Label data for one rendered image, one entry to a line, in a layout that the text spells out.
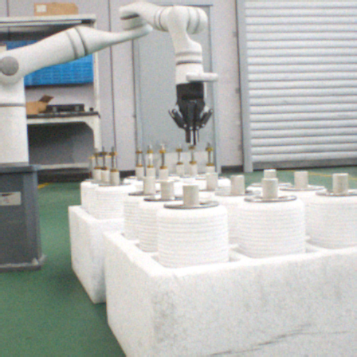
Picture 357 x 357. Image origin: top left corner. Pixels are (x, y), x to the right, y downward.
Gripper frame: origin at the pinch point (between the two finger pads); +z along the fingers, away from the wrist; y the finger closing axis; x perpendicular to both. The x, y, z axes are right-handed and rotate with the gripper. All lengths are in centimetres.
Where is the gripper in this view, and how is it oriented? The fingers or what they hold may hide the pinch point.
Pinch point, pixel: (192, 138)
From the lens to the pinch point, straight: 142.5
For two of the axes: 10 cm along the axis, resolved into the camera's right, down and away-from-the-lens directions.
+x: 5.0, 0.3, -8.6
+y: -8.6, 0.7, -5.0
